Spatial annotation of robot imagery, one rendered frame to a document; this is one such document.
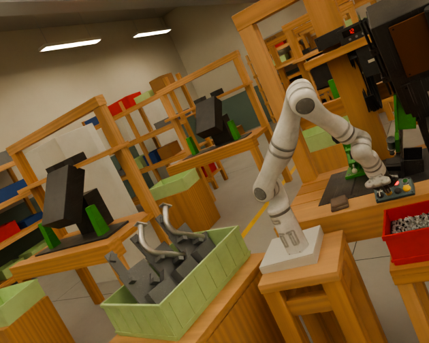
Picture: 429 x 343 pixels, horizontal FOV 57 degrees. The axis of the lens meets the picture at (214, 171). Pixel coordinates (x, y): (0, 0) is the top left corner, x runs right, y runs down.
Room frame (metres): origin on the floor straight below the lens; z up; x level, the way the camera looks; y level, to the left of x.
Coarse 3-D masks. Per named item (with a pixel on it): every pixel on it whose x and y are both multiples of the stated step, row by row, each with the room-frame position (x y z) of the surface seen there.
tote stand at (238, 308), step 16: (256, 256) 1.82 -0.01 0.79; (240, 272) 1.73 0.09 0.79; (256, 272) 1.71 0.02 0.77; (224, 288) 1.65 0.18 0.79; (240, 288) 1.60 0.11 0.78; (256, 288) 1.67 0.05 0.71; (224, 304) 1.52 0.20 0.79; (240, 304) 1.57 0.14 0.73; (256, 304) 1.64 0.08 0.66; (208, 320) 1.46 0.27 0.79; (224, 320) 1.48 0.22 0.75; (240, 320) 1.54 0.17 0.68; (256, 320) 1.61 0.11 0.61; (272, 320) 1.68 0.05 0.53; (128, 336) 1.62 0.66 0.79; (192, 336) 1.40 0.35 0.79; (208, 336) 1.40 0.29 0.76; (224, 336) 1.45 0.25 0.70; (240, 336) 1.51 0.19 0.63; (256, 336) 1.57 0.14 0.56; (272, 336) 1.64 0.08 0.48
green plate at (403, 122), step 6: (396, 96) 1.64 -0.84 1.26; (396, 102) 1.64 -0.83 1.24; (396, 108) 1.64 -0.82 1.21; (402, 108) 1.64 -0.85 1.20; (396, 114) 1.64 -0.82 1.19; (402, 114) 1.64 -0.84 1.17; (408, 114) 1.63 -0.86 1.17; (396, 120) 1.65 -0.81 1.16; (402, 120) 1.65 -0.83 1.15; (408, 120) 1.64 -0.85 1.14; (414, 120) 1.63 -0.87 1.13; (396, 126) 1.65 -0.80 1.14; (402, 126) 1.65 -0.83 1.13; (408, 126) 1.64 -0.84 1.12; (414, 126) 1.63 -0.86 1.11; (396, 132) 1.66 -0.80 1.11
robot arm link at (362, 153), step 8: (360, 144) 1.32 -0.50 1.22; (352, 152) 1.33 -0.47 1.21; (360, 152) 1.31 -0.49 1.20; (368, 152) 1.31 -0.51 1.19; (376, 152) 1.38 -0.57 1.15; (360, 160) 1.34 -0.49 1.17; (368, 160) 1.34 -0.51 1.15; (376, 160) 1.36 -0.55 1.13; (368, 168) 1.38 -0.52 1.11; (376, 168) 1.38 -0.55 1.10
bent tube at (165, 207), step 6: (162, 204) 1.95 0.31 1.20; (168, 204) 1.96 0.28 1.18; (168, 210) 1.95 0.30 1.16; (168, 216) 1.92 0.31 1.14; (168, 222) 1.90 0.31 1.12; (168, 228) 1.89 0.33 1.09; (174, 228) 1.90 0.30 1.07; (174, 234) 1.89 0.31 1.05; (180, 234) 1.90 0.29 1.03; (186, 234) 1.91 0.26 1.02; (192, 234) 1.94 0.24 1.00; (198, 234) 1.96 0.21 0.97
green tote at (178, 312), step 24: (216, 240) 1.97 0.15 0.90; (240, 240) 1.84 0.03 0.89; (216, 264) 1.68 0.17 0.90; (240, 264) 1.79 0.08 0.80; (120, 288) 1.76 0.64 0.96; (192, 288) 1.54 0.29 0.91; (216, 288) 1.63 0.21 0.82; (120, 312) 1.59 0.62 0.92; (144, 312) 1.48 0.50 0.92; (168, 312) 1.42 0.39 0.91; (192, 312) 1.50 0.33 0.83; (144, 336) 1.54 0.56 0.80; (168, 336) 1.43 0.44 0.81
